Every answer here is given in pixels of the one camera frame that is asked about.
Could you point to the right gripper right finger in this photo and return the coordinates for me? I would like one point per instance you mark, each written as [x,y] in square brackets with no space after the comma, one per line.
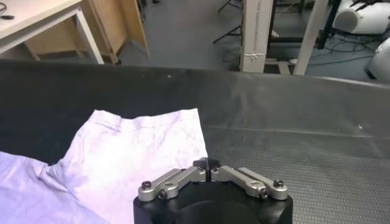
[243,182]

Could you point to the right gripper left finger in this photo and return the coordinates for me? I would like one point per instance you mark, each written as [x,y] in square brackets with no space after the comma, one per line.
[173,184]

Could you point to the lavender t-shirt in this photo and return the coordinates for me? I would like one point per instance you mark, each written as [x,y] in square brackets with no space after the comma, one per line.
[122,152]

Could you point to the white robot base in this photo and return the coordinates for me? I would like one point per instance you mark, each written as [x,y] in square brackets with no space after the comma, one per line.
[362,18]

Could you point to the black table cover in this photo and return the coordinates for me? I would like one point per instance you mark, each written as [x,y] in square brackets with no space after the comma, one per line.
[289,121]

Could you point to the tall white cardboard box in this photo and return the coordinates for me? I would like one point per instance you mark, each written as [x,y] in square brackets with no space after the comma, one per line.
[256,33]

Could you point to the white standing desk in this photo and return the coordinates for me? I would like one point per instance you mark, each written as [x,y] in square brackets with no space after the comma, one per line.
[310,36]

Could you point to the white table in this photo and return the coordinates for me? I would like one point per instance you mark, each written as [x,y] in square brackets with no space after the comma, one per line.
[30,21]

